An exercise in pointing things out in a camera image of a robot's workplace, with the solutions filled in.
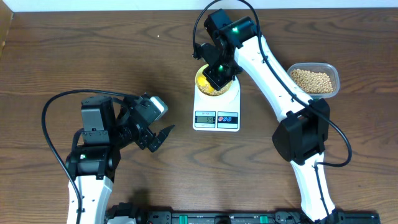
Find clear container of soybeans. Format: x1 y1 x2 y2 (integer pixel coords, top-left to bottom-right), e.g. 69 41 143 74
287 62 340 99

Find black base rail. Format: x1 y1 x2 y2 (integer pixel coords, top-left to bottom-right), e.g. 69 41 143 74
105 202 382 224

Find white digital kitchen scale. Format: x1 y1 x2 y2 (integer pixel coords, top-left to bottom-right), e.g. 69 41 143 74
192 78 241 132

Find soybeans in yellow bowl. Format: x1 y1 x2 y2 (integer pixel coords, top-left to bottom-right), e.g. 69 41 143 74
198 84 230 96

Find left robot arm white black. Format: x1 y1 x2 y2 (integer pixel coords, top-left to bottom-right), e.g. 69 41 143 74
66 94 173 223

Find yellow plastic measuring scoop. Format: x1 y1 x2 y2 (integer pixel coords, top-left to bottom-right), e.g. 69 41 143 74
196 74 215 95

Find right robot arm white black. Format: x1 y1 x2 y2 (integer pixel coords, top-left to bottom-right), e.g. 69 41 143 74
195 9 335 222

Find pale yellow bowl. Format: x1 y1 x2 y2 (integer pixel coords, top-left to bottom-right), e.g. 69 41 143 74
195 64 233 87

